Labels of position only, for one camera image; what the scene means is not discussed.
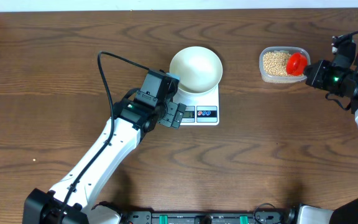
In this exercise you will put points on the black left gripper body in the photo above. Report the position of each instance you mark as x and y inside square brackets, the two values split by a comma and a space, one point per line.
[173, 116]

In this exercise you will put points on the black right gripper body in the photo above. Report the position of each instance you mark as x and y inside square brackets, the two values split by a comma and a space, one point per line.
[334, 79]

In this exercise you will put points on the red plastic measuring scoop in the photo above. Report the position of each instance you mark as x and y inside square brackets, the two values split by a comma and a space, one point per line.
[296, 64]

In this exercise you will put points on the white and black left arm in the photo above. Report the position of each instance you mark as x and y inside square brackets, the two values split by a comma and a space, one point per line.
[72, 199]

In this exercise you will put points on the white digital kitchen scale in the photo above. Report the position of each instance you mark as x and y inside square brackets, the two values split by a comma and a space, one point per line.
[202, 109]

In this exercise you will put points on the white ceramic bowl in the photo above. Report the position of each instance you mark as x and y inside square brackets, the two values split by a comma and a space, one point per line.
[200, 69]

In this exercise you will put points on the clear plastic container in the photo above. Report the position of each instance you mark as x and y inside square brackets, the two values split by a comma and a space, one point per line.
[275, 79]

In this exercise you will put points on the pile of soybeans in container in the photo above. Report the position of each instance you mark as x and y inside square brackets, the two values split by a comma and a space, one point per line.
[274, 63]

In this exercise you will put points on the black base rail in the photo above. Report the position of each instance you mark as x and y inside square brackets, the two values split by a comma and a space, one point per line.
[264, 216]

